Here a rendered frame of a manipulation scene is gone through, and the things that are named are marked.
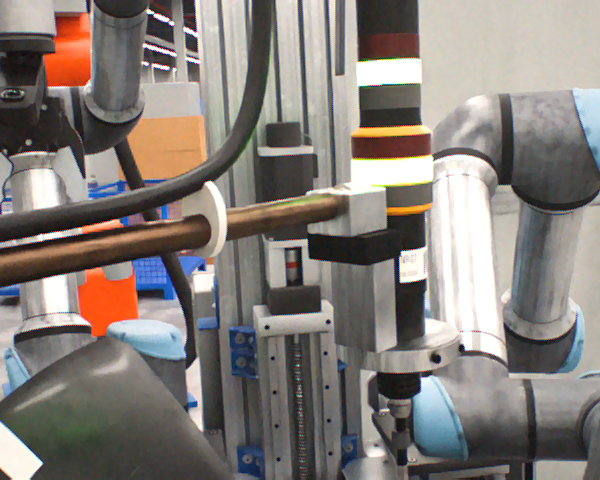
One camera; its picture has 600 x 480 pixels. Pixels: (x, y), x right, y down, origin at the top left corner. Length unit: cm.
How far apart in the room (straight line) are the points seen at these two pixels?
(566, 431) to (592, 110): 41
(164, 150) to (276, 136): 727
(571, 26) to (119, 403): 226
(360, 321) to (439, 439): 36
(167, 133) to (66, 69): 413
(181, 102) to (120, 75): 986
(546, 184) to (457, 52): 141
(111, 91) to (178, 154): 728
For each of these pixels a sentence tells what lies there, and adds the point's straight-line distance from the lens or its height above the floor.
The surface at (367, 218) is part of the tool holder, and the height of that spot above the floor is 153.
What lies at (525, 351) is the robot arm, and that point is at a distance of 129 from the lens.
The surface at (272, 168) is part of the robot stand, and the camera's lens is 128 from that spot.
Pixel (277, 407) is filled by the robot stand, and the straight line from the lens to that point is 136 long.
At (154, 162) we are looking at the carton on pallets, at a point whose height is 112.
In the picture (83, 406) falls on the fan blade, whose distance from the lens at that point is 42.
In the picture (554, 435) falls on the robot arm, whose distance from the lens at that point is 76.
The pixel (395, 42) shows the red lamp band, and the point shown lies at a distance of 42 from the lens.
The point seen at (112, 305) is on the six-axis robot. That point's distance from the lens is 442.
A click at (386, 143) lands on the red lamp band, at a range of 41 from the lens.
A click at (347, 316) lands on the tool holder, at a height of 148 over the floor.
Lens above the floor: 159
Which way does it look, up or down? 9 degrees down
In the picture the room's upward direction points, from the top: 3 degrees counter-clockwise
